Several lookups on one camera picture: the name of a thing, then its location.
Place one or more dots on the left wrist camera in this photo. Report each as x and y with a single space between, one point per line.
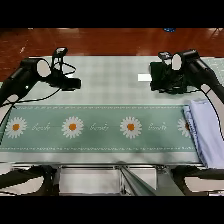
60 51

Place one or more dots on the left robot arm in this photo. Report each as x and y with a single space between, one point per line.
23 75

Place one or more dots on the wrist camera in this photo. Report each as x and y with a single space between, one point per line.
164 55
60 51

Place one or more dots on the light blue garment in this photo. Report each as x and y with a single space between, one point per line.
208 133

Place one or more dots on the silver frame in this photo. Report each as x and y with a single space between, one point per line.
140 186

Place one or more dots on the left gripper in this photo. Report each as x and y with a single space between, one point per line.
65 83

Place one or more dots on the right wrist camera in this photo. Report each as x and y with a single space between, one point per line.
164 55

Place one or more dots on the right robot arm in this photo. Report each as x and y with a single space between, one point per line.
203 75

